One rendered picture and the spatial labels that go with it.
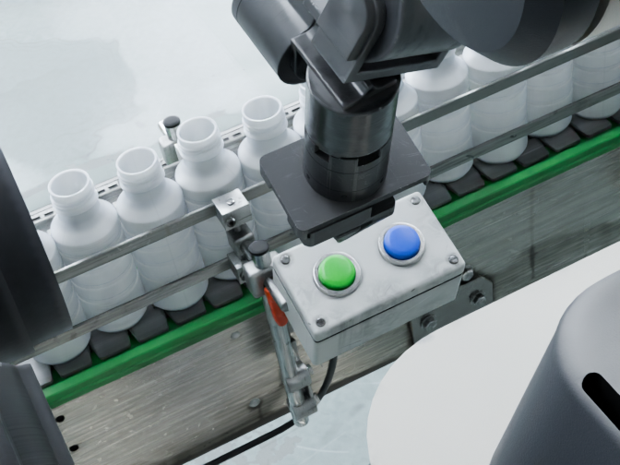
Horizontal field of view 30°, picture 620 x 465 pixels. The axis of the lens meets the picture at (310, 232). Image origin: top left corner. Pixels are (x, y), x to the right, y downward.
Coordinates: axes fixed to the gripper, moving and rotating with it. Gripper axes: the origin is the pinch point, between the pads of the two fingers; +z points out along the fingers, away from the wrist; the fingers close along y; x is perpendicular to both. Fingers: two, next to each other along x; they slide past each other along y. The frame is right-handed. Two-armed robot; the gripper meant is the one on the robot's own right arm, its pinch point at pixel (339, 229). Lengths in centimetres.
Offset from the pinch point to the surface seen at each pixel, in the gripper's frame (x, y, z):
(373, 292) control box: 2.8, -2.0, 7.8
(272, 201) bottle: -12.2, -0.4, 15.4
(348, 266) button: 0.2, -1.0, 6.8
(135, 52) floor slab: -157, -29, 184
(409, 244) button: 0.7, -6.4, 6.8
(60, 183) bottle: -19.2, 16.4, 9.9
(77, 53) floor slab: -166, -15, 187
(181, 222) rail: -12.3, 8.4, 12.4
